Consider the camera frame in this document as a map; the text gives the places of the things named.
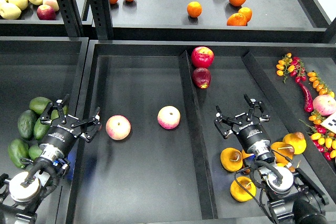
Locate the bright red apple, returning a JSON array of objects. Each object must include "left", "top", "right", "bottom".
[{"left": 191, "top": 46, "right": 214, "bottom": 68}]

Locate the yellow pear with stem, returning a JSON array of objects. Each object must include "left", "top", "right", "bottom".
[{"left": 230, "top": 176, "right": 257, "bottom": 202}]

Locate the black tray divider right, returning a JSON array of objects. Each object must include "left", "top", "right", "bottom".
[{"left": 242, "top": 51, "right": 335, "bottom": 201}]

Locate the red chili pepper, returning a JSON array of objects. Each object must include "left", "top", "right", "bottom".
[{"left": 296, "top": 77, "right": 313, "bottom": 112}]

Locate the orange cherry tomato string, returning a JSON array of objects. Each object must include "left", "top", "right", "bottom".
[{"left": 307, "top": 71, "right": 335, "bottom": 99}]

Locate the orange front right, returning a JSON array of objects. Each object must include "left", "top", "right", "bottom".
[{"left": 226, "top": 13, "right": 247, "bottom": 26}]

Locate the pale yellow pear shelf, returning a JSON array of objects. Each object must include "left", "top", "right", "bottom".
[{"left": 0, "top": 3, "right": 22, "bottom": 20}]

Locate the black tray divider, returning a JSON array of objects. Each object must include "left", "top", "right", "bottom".
[
  {"left": 242, "top": 51, "right": 335, "bottom": 201},
  {"left": 178, "top": 51, "right": 218, "bottom": 220}
]

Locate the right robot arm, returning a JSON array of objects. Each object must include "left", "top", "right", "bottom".
[{"left": 214, "top": 95, "right": 329, "bottom": 223}]

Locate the peach on shelf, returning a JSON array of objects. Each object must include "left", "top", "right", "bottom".
[{"left": 43, "top": 0, "right": 59, "bottom": 12}]

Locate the black left tray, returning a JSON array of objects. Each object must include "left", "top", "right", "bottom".
[{"left": 0, "top": 36, "right": 90, "bottom": 224}]

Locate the orange cherry tomato cluster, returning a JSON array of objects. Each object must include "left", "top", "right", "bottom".
[{"left": 276, "top": 53, "right": 295, "bottom": 77}]

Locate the yellow pear near divider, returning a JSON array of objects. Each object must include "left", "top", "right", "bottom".
[{"left": 282, "top": 132, "right": 307, "bottom": 155}]

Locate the pink apple right bin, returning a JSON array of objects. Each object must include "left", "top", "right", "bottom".
[{"left": 313, "top": 94, "right": 335, "bottom": 116}]

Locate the pink apple left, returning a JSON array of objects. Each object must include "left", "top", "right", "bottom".
[{"left": 106, "top": 115, "right": 131, "bottom": 141}]

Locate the black shelf upright post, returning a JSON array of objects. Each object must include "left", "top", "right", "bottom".
[
  {"left": 57, "top": 0, "right": 84, "bottom": 37},
  {"left": 88, "top": 0, "right": 113, "bottom": 40}
]

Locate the red cherry tomato cluster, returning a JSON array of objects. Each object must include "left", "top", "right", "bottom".
[{"left": 290, "top": 57, "right": 307, "bottom": 83}]

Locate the pink apple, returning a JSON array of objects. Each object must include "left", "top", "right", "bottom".
[
  {"left": 157, "top": 105, "right": 181, "bottom": 130},
  {"left": 106, "top": 115, "right": 131, "bottom": 141}
]

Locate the dark red apple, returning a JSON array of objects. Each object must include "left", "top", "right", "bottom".
[{"left": 192, "top": 68, "right": 212, "bottom": 89}]

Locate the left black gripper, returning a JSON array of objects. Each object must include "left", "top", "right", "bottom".
[{"left": 38, "top": 93, "right": 102, "bottom": 158}]

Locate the yellow pear stem up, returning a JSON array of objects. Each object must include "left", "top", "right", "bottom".
[{"left": 220, "top": 147, "right": 243, "bottom": 172}]

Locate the pink apple centre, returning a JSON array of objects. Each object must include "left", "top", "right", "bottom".
[{"left": 157, "top": 105, "right": 181, "bottom": 130}]

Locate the yellow pear under arm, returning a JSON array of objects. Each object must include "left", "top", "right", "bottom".
[{"left": 270, "top": 142, "right": 295, "bottom": 164}]

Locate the white marker tag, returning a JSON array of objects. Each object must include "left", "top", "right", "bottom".
[{"left": 321, "top": 112, "right": 336, "bottom": 133}]

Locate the red apple on shelf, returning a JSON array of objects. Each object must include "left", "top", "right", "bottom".
[{"left": 36, "top": 4, "right": 56, "bottom": 20}]

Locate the black tray divider left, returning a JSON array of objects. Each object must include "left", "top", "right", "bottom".
[{"left": 178, "top": 51, "right": 218, "bottom": 220}]

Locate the mixed cherry tomatoes lower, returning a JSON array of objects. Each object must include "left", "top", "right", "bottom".
[{"left": 308, "top": 110, "right": 335, "bottom": 161}]

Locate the orange right small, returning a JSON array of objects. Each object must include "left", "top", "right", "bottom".
[{"left": 238, "top": 7, "right": 253, "bottom": 22}]

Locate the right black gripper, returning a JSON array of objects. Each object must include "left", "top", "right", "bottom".
[{"left": 214, "top": 93, "right": 270, "bottom": 156}]

